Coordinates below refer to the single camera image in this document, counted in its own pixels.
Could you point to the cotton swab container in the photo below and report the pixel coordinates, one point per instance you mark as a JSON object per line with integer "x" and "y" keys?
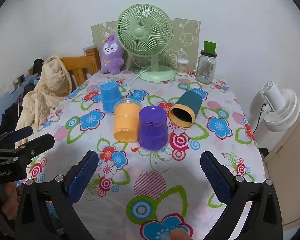
{"x": 182, "y": 67}

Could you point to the wooden chair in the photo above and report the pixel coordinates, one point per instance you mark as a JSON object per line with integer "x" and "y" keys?
{"x": 71, "y": 70}

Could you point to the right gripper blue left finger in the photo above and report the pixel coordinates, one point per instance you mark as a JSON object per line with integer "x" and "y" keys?
{"x": 67, "y": 190}

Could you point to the blue plastic cup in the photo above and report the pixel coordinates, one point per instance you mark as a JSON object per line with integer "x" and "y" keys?
{"x": 110, "y": 95}

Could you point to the purple plastic cup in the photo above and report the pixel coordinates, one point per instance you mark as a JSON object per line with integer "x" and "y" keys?
{"x": 152, "y": 130}

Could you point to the glass jar with green lid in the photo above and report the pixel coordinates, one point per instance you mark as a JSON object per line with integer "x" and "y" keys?
{"x": 206, "y": 63}

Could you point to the teal cup with yellow rim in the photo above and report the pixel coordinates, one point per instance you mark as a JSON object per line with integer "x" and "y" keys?
{"x": 184, "y": 112}

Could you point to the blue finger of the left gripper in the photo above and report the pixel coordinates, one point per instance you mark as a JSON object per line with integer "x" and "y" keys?
{"x": 35, "y": 147}
{"x": 15, "y": 136}

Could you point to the orange plastic cup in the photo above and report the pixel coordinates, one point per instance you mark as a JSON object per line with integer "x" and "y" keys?
{"x": 126, "y": 120}

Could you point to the purple plush bunny toy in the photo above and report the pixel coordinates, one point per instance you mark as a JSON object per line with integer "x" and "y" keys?
{"x": 112, "y": 55}

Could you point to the green desk fan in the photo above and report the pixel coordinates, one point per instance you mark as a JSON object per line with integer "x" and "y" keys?
{"x": 145, "y": 30}

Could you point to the floral tablecloth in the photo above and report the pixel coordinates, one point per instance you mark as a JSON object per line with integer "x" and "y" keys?
{"x": 141, "y": 194}

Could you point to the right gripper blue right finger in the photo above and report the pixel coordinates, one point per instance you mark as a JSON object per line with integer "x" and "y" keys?
{"x": 230, "y": 190}

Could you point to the white floor fan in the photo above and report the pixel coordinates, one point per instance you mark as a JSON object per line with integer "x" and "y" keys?
{"x": 282, "y": 108}

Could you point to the beige puffer jacket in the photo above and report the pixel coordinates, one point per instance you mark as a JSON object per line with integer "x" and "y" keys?
{"x": 53, "y": 86}

